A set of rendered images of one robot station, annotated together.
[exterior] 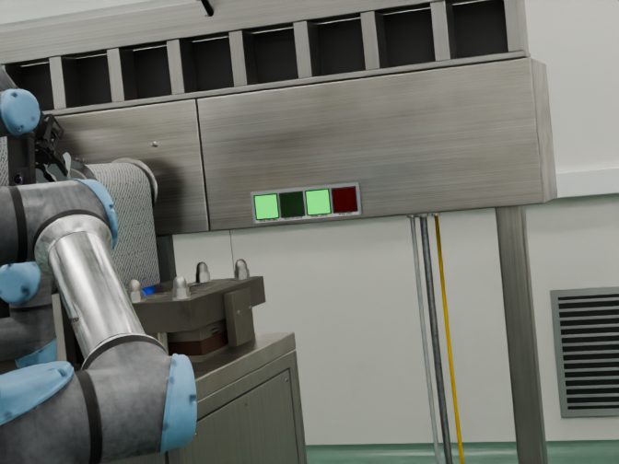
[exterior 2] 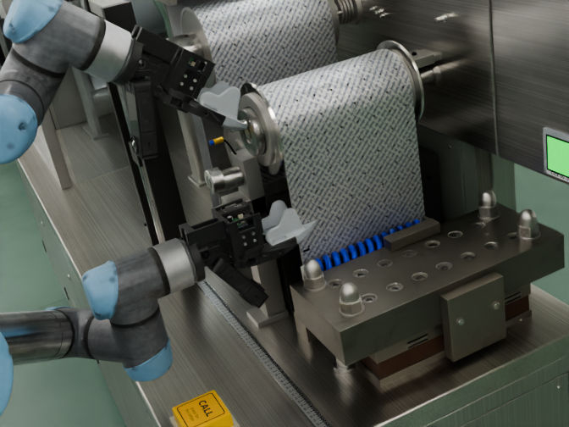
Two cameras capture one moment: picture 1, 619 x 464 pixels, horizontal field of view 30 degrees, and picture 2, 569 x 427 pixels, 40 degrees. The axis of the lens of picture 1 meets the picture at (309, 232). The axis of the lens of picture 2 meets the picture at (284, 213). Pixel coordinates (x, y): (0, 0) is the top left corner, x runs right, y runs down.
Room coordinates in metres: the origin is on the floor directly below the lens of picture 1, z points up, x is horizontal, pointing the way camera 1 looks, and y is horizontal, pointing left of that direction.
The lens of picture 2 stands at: (1.60, -0.42, 1.66)
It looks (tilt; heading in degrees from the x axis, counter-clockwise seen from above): 26 degrees down; 50
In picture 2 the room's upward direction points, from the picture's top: 11 degrees counter-clockwise
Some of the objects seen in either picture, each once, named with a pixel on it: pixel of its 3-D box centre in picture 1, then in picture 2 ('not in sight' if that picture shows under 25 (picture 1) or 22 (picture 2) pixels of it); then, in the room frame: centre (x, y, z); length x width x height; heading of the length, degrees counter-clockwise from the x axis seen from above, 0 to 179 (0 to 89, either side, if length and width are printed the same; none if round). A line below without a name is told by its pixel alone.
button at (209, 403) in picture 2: not in sight; (202, 416); (2.06, 0.40, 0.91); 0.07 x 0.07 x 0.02; 71
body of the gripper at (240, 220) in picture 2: not in sight; (223, 241); (2.21, 0.46, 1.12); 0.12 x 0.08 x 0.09; 161
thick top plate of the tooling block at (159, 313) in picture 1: (195, 303); (428, 275); (2.43, 0.25, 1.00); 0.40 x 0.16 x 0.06; 161
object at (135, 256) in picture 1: (131, 256); (359, 195); (2.43, 0.38, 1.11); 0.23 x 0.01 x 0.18; 161
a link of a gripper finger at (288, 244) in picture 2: not in sight; (268, 248); (2.25, 0.42, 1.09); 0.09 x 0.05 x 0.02; 160
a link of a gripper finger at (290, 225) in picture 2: not in sight; (291, 224); (2.30, 0.41, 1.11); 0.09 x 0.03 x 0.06; 160
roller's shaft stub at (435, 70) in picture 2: not in sight; (417, 78); (2.61, 0.38, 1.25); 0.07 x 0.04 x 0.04; 161
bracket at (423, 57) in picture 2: not in sight; (417, 57); (2.61, 0.38, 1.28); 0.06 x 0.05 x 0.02; 161
